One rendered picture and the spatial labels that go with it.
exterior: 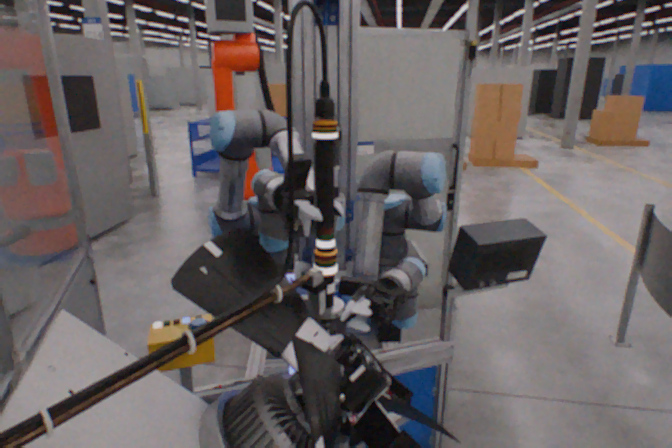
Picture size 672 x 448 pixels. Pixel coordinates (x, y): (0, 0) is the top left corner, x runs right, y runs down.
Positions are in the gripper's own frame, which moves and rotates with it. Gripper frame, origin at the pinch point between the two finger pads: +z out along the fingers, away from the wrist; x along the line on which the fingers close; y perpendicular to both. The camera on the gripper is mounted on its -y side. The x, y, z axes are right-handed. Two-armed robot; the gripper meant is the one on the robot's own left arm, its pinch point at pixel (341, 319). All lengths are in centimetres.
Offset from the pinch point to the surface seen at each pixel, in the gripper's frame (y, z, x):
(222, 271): -9.0, 26.9, -20.4
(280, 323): 1.2, 22.8, -12.3
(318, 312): 3.8, 15.2, -11.9
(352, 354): 13.5, 18.0, -9.4
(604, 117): -13, -1228, 54
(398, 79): -83, -178, -43
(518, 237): 23, -64, -7
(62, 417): 1, 57, -20
